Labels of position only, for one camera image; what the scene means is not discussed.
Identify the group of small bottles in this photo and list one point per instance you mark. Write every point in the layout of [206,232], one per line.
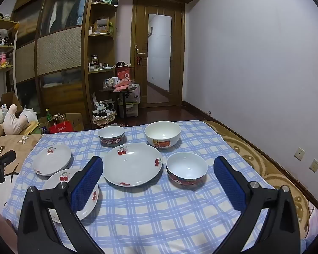
[100,66]

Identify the wall outlet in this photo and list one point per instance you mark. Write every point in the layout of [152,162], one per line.
[299,154]
[314,165]

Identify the pile of pink packets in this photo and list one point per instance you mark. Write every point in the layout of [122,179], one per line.
[123,86]

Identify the green yellow cushion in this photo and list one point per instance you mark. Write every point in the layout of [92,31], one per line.
[34,129]

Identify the pink sheet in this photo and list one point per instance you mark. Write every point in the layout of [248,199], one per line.
[314,221]

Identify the wooden wardrobe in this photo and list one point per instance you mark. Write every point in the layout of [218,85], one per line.
[59,53]

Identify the small white cherry plate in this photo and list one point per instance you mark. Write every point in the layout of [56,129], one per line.
[55,180]
[51,161]

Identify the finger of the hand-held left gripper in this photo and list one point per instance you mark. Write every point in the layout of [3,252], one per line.
[8,156]

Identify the pink plush toy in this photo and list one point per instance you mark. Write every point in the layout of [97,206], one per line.
[13,123]

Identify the group of cosmetic boxes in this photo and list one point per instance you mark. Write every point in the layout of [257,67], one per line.
[102,27]

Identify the display shelf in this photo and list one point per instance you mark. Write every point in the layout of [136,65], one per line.
[2,47]

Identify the red door ornament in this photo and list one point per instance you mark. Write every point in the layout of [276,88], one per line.
[140,61]

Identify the dark side table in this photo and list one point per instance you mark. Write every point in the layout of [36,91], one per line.
[123,105]

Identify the wooden door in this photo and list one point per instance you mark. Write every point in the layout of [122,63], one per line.
[140,31]

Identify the wicker basket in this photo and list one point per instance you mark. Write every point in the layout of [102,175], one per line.
[103,119]

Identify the small red patterned bowl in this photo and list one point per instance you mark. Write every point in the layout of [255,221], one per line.
[111,133]

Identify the plastic storage box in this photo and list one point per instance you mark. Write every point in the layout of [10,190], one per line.
[133,108]

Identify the medium red patterned bowl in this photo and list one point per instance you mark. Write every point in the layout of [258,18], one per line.
[186,165]

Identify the large cardboard box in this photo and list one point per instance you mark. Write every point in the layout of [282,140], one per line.
[9,99]

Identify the red gift box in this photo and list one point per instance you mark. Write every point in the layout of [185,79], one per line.
[123,75]

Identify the pile of small boxes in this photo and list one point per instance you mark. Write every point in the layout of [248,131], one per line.
[110,82]

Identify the row of small figurines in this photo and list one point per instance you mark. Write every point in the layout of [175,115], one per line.
[0,39]

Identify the pink toy figure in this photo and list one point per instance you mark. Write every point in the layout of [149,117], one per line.
[4,59]

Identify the green bottle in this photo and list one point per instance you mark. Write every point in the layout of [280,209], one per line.
[48,116]

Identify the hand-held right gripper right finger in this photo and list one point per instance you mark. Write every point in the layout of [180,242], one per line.
[228,182]

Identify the black white striped cloth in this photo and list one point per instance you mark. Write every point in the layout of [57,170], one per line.
[103,105]

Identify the large white printed bowl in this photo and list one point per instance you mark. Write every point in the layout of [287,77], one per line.
[163,132]

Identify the white frilly plush toy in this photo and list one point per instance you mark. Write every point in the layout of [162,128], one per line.
[29,115]

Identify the red paper bag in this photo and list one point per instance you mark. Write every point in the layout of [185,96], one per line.
[63,128]

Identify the large white cherry plate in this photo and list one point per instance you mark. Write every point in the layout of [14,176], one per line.
[132,166]

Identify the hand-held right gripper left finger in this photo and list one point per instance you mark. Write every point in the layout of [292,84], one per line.
[86,187]

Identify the wooden corner shelf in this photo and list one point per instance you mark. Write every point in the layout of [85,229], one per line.
[102,46]

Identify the blue plaid cloth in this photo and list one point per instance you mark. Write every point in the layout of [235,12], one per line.
[153,217]

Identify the small cardboard box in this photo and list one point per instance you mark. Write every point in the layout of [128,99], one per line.
[76,120]

